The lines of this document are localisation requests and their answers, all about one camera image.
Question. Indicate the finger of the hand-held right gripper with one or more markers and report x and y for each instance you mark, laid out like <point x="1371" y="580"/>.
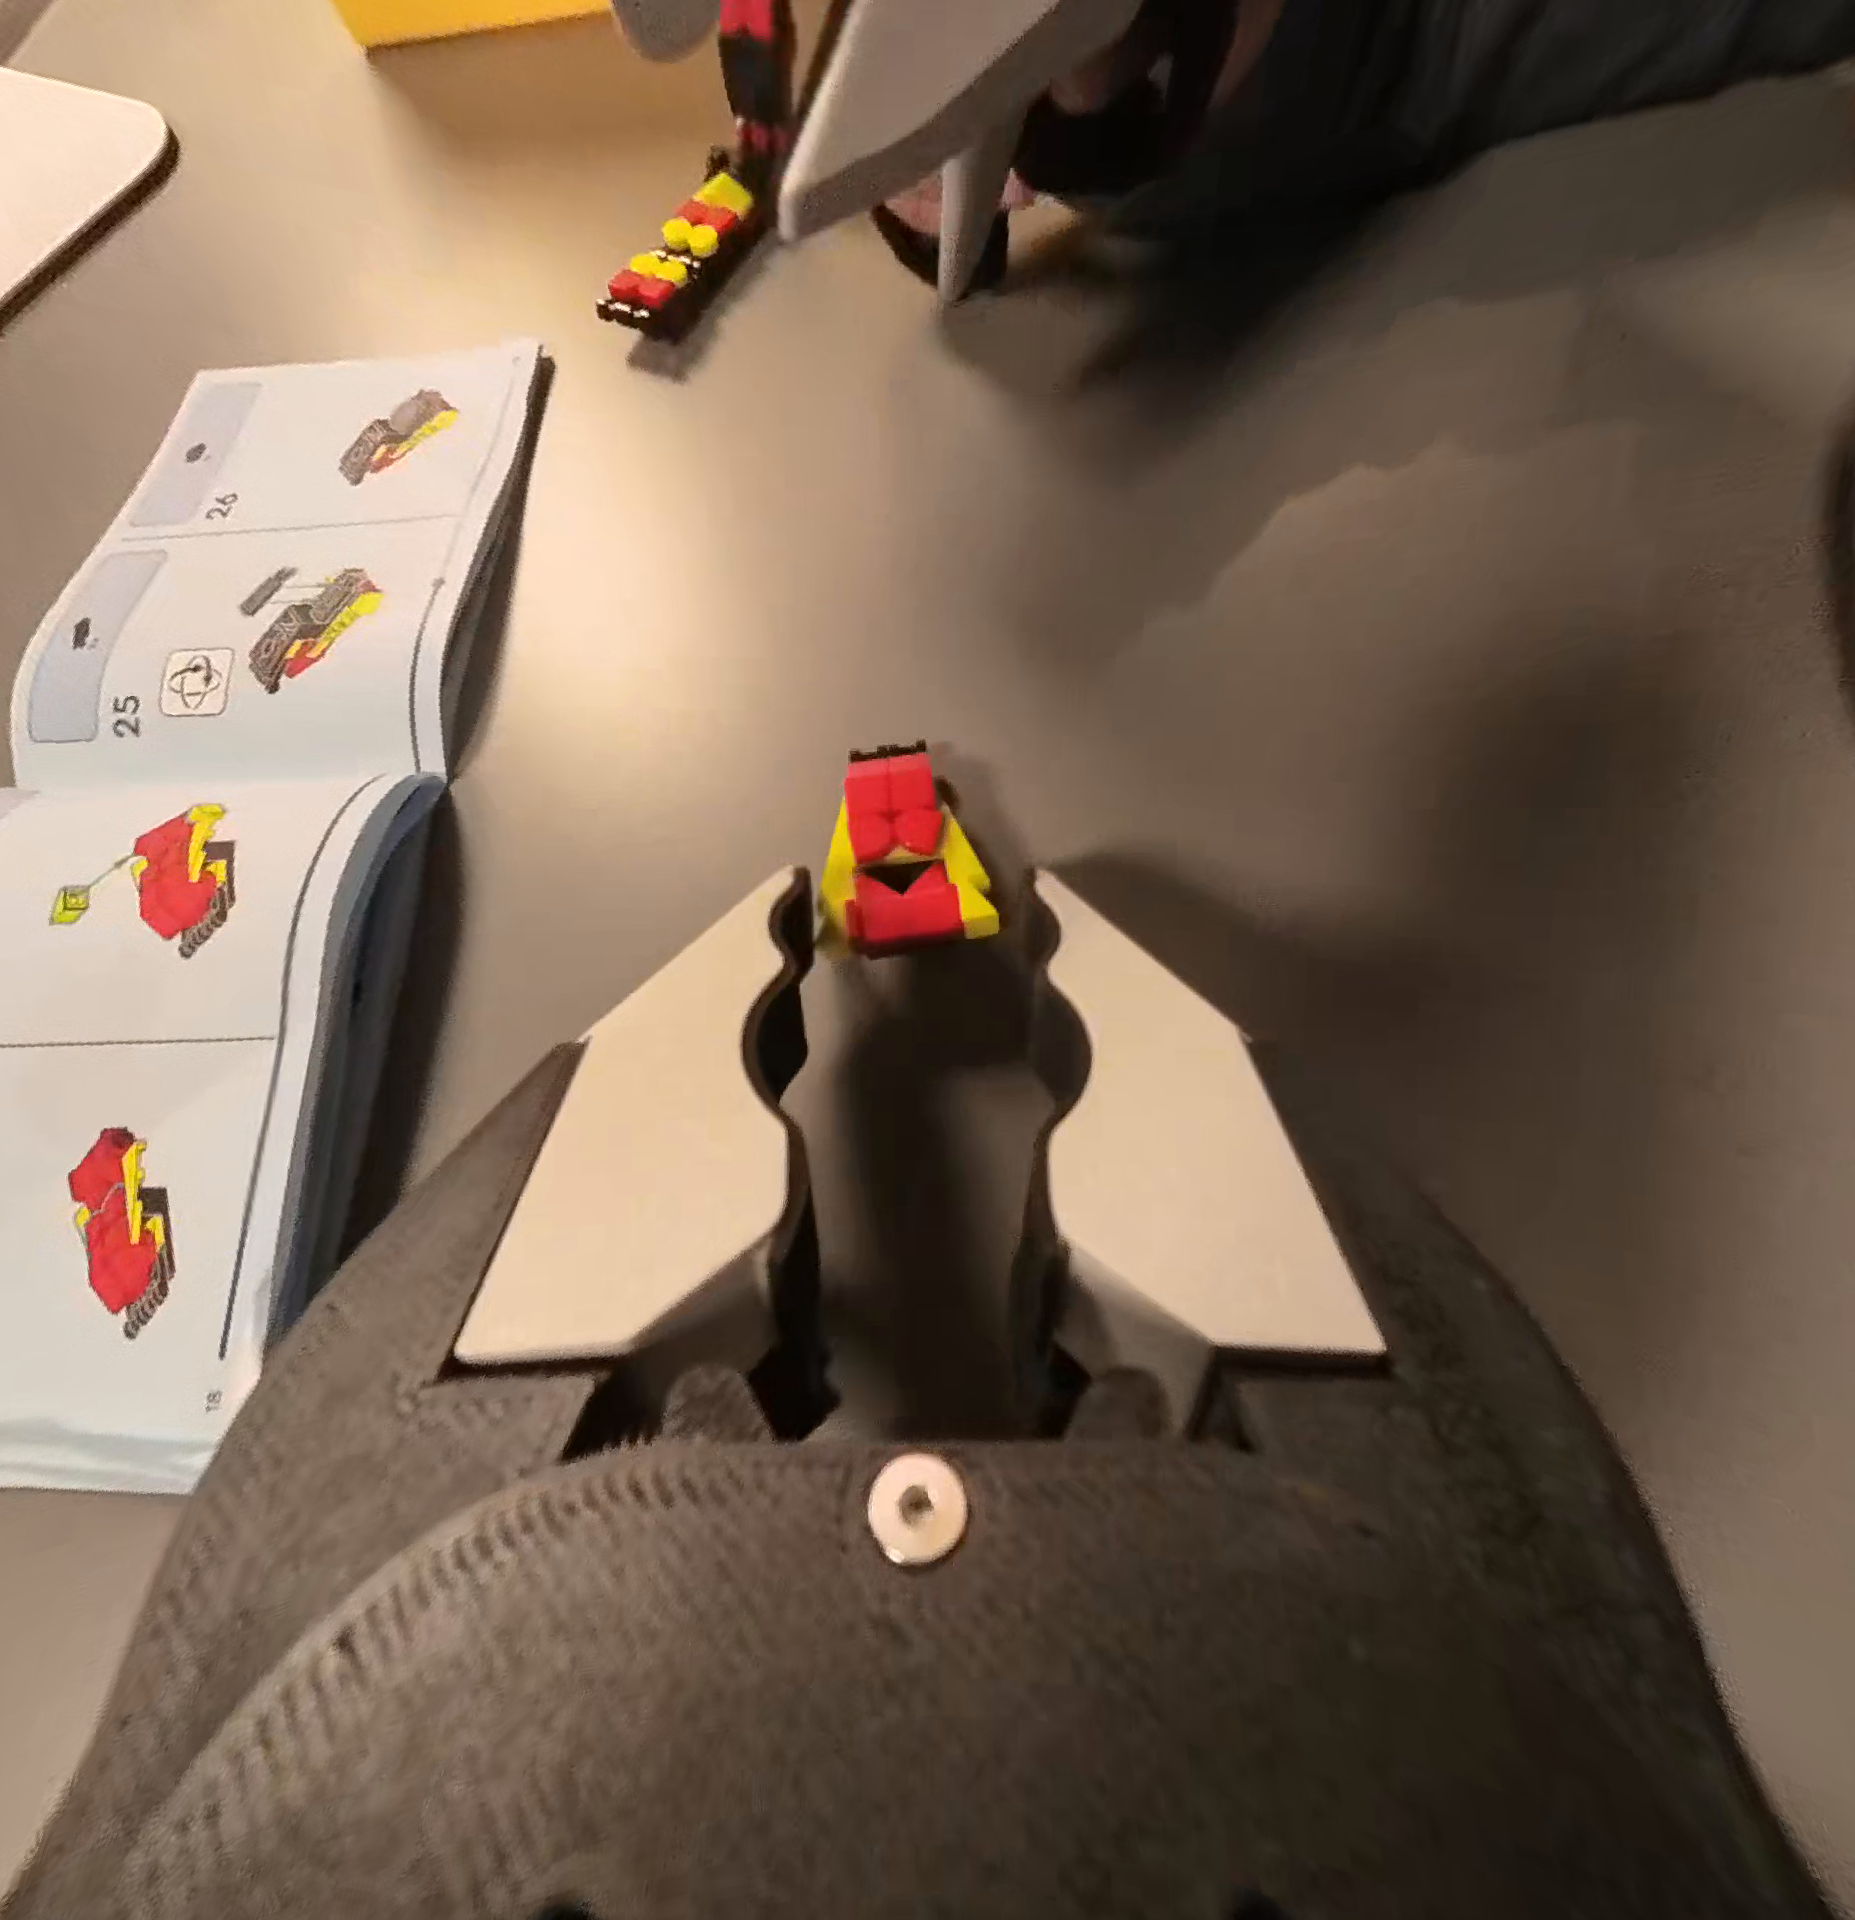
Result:
<point x="940" y="75"/>
<point x="671" y="22"/>

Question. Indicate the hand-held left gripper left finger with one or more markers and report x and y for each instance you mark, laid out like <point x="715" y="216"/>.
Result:
<point x="628" y="1169"/>

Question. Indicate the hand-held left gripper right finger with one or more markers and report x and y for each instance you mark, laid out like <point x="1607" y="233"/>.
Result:
<point x="1213" y="1200"/>

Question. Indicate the long black red lego tail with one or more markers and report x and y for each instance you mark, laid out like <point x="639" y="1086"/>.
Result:
<point x="687" y="238"/>

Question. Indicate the red yellow lego model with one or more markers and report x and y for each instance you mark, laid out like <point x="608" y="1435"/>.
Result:
<point x="904" y="856"/>

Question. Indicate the person's right forearm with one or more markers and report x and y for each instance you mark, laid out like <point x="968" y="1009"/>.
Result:
<point x="1467" y="90"/>

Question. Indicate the person's right hand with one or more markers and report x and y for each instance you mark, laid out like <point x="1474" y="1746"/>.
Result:
<point x="1137" y="45"/>

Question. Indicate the yellow plastic bin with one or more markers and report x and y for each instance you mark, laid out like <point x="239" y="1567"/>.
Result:
<point x="461" y="17"/>

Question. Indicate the open instruction booklet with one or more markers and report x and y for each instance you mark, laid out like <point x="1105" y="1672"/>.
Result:
<point x="267" y="975"/>

